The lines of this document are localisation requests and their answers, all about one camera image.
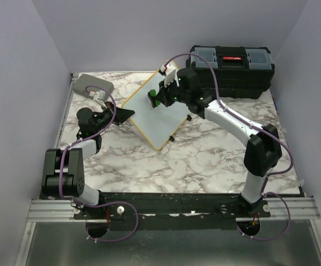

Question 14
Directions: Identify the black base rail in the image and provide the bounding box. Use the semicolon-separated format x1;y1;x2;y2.
62;192;271;231

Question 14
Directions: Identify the yellow framed whiteboard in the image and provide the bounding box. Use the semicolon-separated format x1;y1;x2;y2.
121;71;190;150

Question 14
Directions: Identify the green whiteboard eraser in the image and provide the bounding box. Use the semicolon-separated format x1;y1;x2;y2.
147;89;161;108

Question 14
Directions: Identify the black plastic toolbox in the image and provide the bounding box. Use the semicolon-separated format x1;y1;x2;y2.
186;45;275;99

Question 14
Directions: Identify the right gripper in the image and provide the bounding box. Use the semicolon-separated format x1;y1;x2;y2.
155;77;189;109

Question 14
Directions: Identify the grey plastic case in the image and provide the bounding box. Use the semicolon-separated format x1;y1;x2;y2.
72;74;114;98

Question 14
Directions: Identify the aluminium frame rail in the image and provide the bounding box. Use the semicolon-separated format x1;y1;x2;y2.
15;73;321;265

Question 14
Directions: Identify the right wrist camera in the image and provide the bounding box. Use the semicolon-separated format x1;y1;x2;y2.
159;63;177;87

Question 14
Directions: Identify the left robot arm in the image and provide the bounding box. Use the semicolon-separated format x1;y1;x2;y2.
41;101;135;219

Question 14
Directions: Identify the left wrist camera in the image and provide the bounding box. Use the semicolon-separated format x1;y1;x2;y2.
89;90;108;106

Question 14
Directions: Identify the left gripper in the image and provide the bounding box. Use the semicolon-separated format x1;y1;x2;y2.
94;101;135;133

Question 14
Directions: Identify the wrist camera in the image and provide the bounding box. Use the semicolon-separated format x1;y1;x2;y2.
159;63;177;87
89;90;108;106

